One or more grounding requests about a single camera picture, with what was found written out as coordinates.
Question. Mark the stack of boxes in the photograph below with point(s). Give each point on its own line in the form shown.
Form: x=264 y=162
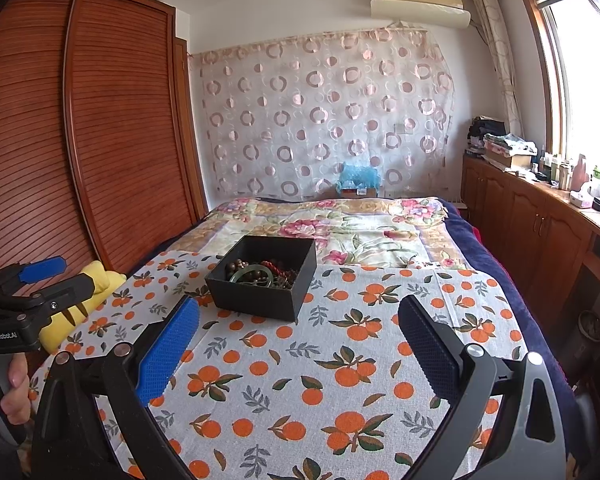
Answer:
x=510 y=152

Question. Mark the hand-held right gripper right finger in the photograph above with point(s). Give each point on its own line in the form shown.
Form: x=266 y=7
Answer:
x=430 y=355

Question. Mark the wooden side cabinet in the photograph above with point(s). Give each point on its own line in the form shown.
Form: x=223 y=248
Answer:
x=520 y=210

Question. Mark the green jade bangle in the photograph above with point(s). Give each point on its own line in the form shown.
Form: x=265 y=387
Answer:
x=271 y=278

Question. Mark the wooden slatted wardrobe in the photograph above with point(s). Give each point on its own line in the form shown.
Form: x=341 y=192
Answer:
x=80 y=135

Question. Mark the white tissue box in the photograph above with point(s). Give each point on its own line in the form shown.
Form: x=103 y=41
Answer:
x=580 y=199

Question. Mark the white air conditioner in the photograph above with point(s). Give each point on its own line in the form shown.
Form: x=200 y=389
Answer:
x=420 y=2

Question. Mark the dark blue blanket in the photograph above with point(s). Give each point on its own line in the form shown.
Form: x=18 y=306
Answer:
x=490 y=270

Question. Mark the yellow plush toy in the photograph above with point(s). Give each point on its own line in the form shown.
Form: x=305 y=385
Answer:
x=95 y=285

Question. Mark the orange fruit print cloth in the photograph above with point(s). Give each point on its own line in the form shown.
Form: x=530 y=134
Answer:
x=305 y=375

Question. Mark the small cardboard box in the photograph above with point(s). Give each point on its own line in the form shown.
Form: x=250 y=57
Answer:
x=358 y=192

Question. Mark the stack of dark clothes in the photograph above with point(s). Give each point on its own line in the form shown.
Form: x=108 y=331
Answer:
x=482 y=132

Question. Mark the floral quilt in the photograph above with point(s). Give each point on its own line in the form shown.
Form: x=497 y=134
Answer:
x=330 y=230

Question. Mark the person's left hand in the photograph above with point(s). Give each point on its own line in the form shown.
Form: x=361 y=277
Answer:
x=19 y=390

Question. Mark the dark waste bin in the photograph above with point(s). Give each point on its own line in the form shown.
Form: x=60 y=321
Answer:
x=592 y=331

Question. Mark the blue plastic bag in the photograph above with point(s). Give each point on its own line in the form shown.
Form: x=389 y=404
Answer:
x=358 y=176

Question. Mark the beige patterned window curtain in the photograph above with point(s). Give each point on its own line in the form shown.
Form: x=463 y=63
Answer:
x=500 y=60

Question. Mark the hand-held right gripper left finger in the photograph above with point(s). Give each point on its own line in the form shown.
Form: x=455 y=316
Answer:
x=170 y=355

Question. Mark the black storage box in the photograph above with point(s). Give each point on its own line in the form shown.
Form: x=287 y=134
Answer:
x=260 y=305

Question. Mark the circle pattern sheer curtain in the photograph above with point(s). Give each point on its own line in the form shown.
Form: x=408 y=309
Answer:
x=320 y=110

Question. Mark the wooden framed window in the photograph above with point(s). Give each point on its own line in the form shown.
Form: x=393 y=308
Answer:
x=570 y=60

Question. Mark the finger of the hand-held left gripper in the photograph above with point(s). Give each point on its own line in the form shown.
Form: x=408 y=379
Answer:
x=42 y=270
x=70 y=292

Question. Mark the row of bottles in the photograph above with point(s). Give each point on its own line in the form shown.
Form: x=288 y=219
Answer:
x=562 y=170

